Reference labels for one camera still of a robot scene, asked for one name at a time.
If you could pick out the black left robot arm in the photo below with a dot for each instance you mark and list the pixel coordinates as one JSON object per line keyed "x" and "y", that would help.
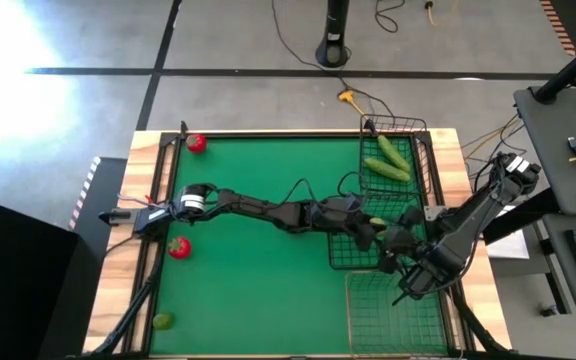
{"x": 258, "y": 207}

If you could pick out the small green lime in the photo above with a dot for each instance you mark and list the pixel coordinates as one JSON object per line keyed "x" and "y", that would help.
{"x": 162, "y": 321}
{"x": 378, "y": 223}

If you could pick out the green table mat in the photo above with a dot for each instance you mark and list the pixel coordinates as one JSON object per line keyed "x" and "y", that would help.
{"x": 258, "y": 290}

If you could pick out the grey desk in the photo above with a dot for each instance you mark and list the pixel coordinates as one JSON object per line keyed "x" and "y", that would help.
{"x": 553, "y": 165}

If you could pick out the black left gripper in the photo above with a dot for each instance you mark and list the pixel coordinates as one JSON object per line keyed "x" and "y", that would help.
{"x": 338, "y": 215}

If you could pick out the white paper sheet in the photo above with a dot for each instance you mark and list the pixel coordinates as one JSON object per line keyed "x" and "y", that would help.
{"x": 510, "y": 248}

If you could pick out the black equipment cabinet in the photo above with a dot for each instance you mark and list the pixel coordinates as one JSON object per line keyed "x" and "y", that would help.
{"x": 8, "y": 280}

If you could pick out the yellow power plug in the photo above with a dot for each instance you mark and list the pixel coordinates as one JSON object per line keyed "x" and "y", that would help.
{"x": 346, "y": 95}

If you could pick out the long green cucumber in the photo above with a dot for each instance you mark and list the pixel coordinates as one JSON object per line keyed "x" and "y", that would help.
{"x": 394, "y": 154}

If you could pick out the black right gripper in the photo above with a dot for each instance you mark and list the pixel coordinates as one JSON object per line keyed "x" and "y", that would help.
{"x": 418, "y": 270}

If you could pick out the red tomato with green calyx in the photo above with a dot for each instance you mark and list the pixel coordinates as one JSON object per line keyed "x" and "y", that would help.
{"x": 180, "y": 248}
{"x": 197, "y": 143}

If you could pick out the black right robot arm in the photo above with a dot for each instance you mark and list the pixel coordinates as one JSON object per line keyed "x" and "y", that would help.
{"x": 488, "y": 205}

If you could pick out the dark grey box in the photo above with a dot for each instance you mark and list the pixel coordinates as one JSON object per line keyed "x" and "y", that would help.
{"x": 103, "y": 185}

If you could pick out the black diagonal beam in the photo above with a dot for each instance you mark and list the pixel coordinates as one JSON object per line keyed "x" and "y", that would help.
{"x": 523, "y": 217}

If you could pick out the black pole stand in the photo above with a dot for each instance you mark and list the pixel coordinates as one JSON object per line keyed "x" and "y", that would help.
{"x": 334, "y": 30}

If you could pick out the small black floor object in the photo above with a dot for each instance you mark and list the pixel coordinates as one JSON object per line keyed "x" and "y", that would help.
{"x": 549, "y": 311}

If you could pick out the short green cucumber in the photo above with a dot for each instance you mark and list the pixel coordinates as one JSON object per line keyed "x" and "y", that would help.
{"x": 388, "y": 170}

